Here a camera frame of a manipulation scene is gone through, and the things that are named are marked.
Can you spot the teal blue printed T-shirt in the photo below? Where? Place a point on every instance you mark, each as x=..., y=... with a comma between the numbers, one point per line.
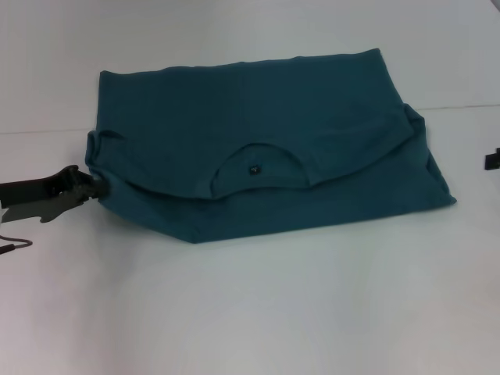
x=254, y=101

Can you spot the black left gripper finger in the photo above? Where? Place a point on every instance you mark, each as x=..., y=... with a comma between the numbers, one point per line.
x=95, y=189

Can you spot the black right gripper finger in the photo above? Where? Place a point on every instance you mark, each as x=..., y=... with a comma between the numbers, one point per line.
x=493, y=160

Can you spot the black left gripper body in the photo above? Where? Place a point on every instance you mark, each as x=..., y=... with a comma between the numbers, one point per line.
x=39, y=195

